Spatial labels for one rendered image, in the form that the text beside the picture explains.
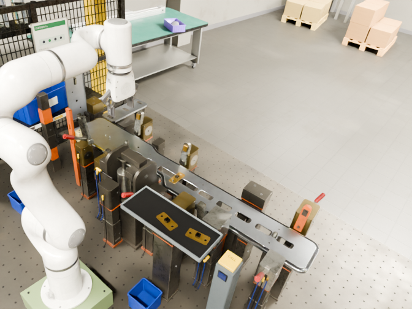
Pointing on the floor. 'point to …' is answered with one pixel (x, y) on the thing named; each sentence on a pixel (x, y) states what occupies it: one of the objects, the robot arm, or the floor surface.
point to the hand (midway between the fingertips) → (121, 108)
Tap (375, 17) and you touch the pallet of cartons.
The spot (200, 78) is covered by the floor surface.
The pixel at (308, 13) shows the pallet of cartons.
